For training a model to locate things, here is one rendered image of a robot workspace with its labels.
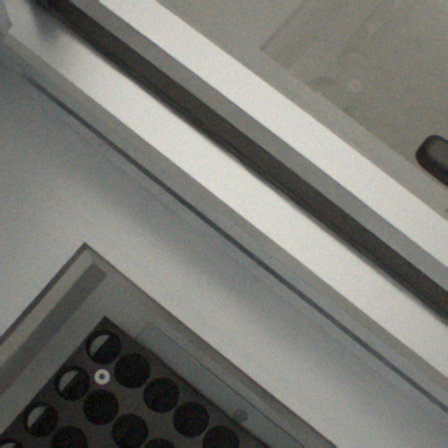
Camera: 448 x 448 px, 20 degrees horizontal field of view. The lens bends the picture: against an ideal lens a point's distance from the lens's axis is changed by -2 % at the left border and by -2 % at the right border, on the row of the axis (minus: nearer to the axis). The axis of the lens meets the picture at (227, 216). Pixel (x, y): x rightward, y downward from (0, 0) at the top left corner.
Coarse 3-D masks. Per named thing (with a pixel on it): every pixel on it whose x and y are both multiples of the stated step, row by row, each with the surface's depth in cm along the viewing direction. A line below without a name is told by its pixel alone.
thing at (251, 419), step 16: (144, 336) 53; (160, 336) 53; (160, 352) 53; (176, 352) 53; (176, 368) 52; (192, 368) 52; (192, 384) 52; (208, 384) 52; (224, 384) 52; (224, 400) 52; (240, 400) 52; (240, 416) 52; (256, 416) 52; (256, 432) 52; (272, 432) 52
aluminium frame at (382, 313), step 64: (0, 0) 40; (0, 64) 46; (64, 64) 41; (128, 64) 40; (128, 128) 41; (192, 128) 40; (192, 192) 40; (256, 192) 40; (256, 256) 42; (320, 256) 39; (384, 256) 38; (320, 320) 42; (384, 320) 38
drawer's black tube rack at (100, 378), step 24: (72, 360) 47; (48, 384) 47; (72, 384) 50; (96, 384) 47; (168, 384) 50; (24, 408) 47; (48, 408) 50; (72, 408) 47; (96, 408) 50; (120, 408) 47; (168, 408) 50; (192, 408) 50; (24, 432) 47; (48, 432) 50; (72, 432) 49; (96, 432) 47; (120, 432) 49; (144, 432) 50; (192, 432) 50; (216, 432) 49
